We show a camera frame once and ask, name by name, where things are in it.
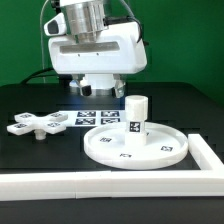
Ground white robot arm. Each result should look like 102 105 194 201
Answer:
44 0 147 98

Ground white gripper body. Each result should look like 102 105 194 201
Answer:
48 22 147 74

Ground white L-shaped fence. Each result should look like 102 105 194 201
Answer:
0 134 224 201

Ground white round table top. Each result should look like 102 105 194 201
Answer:
84 122 188 170

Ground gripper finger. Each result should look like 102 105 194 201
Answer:
113 74 125 98
72 74 92 96

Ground white marker sheet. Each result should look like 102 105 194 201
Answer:
64 110 126 127

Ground white cross-shaped table base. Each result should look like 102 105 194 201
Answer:
7 112 68 140

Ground black cables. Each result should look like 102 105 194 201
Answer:
20 68 58 85

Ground white cable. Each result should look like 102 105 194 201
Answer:
39 0 51 84

